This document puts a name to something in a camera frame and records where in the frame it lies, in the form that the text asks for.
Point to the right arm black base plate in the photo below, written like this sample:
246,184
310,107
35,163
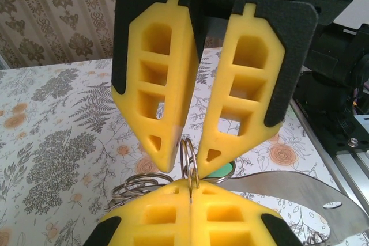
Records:
346,130

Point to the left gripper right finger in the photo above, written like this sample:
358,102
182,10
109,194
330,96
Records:
230,200

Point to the green marker cap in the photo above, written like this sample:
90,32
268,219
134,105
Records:
223,171

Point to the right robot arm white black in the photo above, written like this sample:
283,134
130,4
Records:
331,70

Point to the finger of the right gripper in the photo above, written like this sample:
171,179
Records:
121,56
291,56

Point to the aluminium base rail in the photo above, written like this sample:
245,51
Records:
354,171

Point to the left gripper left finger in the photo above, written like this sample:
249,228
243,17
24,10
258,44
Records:
155,200

